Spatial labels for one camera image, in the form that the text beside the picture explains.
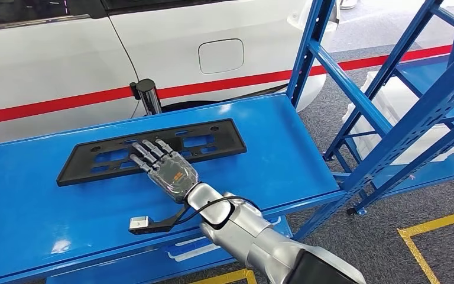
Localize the black plastic car part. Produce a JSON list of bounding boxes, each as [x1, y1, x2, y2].
[[56, 118, 248, 188]]

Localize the blue metal shelf rack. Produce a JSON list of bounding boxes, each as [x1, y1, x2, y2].
[[323, 0, 454, 217], [0, 0, 454, 284]]

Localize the red barrier belt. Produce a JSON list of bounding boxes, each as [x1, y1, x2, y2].
[[157, 44, 453, 101], [0, 86, 134, 127]]

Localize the yellow floor tape square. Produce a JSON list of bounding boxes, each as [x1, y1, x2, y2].
[[189, 268, 258, 284], [396, 206, 454, 284]]

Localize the white stacked plastic crates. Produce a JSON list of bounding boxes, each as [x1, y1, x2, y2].
[[341, 69, 454, 167]]

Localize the white car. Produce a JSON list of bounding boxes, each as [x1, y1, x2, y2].
[[0, 0, 341, 149]]

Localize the chrome stanchion post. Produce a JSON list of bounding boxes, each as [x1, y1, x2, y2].
[[129, 78, 163, 117]]

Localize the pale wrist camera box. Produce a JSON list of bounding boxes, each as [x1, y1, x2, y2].
[[129, 216, 150, 231]]

